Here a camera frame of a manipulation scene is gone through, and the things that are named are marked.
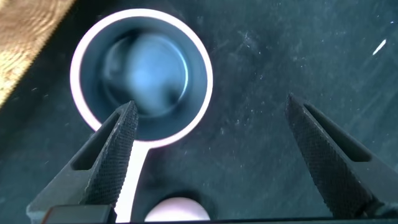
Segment small white paper scrap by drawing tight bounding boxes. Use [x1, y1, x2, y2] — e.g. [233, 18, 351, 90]
[372, 38, 387, 57]

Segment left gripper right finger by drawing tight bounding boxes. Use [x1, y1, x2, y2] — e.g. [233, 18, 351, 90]
[285, 92, 398, 218]

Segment black tablecloth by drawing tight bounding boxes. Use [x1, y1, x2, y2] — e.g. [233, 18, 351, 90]
[0, 0, 398, 223]

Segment pink saucepan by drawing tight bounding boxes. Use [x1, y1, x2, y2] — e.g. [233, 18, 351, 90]
[70, 8, 214, 223]

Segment pale purple egg-shaped taro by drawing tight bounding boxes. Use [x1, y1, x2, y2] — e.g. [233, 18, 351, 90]
[144, 197, 211, 222]

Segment wicker basket brown handles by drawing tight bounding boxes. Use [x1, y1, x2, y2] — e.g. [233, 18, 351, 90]
[0, 0, 77, 108]

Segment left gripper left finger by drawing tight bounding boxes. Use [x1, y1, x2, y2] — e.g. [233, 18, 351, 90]
[26, 100, 139, 223]

